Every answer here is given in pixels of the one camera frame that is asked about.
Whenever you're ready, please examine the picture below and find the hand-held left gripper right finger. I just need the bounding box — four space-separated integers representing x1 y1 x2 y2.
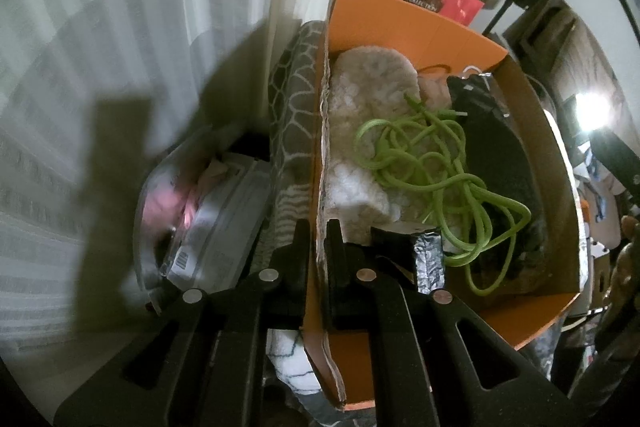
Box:
324 219 576 427

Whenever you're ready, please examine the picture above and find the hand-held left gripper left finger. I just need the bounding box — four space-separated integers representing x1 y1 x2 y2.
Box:
52 219 311 427

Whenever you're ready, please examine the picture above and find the silver foil packet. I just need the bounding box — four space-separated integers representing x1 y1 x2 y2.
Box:
370 227 447 295

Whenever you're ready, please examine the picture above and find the green cable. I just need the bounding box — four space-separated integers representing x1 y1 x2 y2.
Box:
354 93 532 295

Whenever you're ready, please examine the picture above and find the fluffy beige mitten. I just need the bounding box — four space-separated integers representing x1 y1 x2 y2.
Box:
322 47 451 238

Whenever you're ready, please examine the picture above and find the black snack packet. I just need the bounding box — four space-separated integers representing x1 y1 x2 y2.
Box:
445 74 548 288

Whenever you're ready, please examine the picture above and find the orange cardboard box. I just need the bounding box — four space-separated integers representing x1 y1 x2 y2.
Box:
302 0 588 413

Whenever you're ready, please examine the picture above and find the clear plastic packet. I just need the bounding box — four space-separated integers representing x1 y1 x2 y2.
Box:
135 127 273 313

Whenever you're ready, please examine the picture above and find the white curtain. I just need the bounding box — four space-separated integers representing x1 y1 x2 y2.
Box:
0 0 381 358

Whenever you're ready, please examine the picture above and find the bright lamp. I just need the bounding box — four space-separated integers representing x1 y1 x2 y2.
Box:
575 92 615 132

